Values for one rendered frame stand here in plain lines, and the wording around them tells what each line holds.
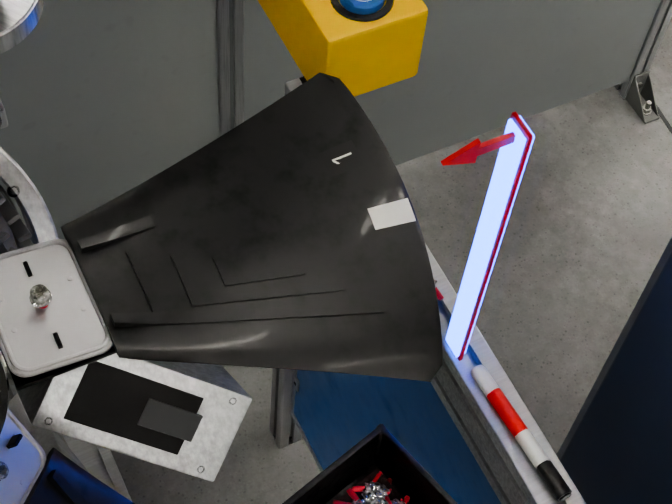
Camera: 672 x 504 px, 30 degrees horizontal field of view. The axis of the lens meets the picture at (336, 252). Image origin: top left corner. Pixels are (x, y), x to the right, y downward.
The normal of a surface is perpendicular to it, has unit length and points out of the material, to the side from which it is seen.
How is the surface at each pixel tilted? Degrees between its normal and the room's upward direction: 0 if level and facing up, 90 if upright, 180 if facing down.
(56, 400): 50
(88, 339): 7
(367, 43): 90
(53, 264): 7
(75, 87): 90
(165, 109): 90
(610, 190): 0
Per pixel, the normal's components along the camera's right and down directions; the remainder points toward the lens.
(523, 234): 0.07, -0.54
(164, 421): 0.38, 0.25
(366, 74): 0.44, 0.77
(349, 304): 0.37, -0.31
